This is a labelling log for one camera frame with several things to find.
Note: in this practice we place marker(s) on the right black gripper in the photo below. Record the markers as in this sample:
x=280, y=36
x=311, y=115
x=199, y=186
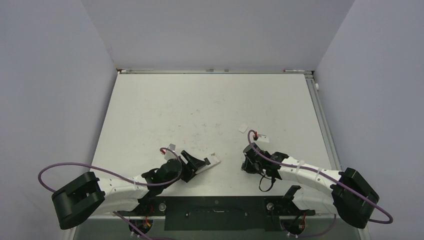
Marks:
x=249, y=168

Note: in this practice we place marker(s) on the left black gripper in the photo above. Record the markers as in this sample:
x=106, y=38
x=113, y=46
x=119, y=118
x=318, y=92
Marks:
x=193, y=164

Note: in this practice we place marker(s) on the white red remote control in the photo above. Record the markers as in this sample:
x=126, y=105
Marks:
x=211, y=160

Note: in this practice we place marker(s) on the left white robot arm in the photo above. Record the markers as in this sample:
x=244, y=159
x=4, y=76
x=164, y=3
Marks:
x=90, y=195

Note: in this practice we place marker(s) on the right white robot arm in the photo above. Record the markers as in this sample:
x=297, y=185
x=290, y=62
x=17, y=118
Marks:
x=344, y=193

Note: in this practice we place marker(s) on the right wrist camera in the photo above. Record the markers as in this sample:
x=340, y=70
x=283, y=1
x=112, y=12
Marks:
x=260, y=137

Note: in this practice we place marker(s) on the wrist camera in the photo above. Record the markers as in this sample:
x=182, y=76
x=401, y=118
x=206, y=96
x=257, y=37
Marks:
x=260, y=137
x=173, y=150

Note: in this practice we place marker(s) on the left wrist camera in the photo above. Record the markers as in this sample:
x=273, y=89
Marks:
x=173, y=150

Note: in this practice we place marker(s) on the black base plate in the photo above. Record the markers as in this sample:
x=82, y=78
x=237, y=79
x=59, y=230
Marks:
x=224, y=213

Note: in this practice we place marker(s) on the aluminium rail right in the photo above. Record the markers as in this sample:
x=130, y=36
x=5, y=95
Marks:
x=322, y=121

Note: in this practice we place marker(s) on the aluminium rail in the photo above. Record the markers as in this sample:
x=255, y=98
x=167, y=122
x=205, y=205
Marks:
x=322, y=121
x=212, y=71

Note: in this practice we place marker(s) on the aluminium rail back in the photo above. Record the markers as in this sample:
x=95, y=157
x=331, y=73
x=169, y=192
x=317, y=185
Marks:
x=212, y=71

